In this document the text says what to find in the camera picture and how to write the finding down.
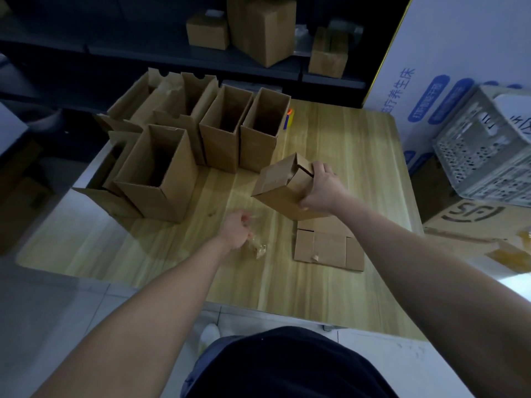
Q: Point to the grey metal table frame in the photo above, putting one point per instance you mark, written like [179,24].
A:
[327,328]

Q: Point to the white plastic bag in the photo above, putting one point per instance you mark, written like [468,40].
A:
[41,120]

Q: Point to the large brown carton black logo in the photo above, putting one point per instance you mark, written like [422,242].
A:
[468,227]

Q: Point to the person's right forearm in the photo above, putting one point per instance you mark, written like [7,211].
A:
[415,286]

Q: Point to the small brown cardboard box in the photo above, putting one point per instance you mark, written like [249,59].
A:
[327,248]
[278,194]

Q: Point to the small carton with white label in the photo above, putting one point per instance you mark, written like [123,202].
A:
[207,33]

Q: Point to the person's left hand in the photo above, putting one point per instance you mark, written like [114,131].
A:
[234,230]

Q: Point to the grey wrapped item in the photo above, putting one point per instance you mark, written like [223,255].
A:
[354,31]

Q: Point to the white plastic crate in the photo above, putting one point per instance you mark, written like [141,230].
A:
[468,161]

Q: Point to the cluster of cardboard boxes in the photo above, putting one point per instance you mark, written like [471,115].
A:
[257,153]

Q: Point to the person's left forearm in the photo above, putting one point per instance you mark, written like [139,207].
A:
[137,323]

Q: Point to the white flat board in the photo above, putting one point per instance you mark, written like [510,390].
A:
[10,130]

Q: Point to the large white printed carton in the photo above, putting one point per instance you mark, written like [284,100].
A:
[456,37]

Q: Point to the orange blue yellow tape roll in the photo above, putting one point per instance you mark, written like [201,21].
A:
[288,119]

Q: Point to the dark metal shelf unit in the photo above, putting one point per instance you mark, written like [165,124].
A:
[186,53]

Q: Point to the white paper sign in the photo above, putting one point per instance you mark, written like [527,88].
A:
[514,113]

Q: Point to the person's white left shoe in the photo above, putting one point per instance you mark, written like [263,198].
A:
[210,335]

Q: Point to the person's right hand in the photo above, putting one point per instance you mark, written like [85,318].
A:
[327,194]

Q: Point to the clear tape wad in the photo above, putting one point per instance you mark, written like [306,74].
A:
[260,249]

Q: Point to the large sealed brown carton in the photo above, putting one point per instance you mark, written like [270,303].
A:
[261,31]

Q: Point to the person's dark shirt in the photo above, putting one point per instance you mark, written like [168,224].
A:
[290,368]

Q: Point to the dim brown flattened carton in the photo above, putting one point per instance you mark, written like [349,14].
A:
[25,203]

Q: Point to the small sealed brown carton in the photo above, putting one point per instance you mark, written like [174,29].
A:
[327,57]

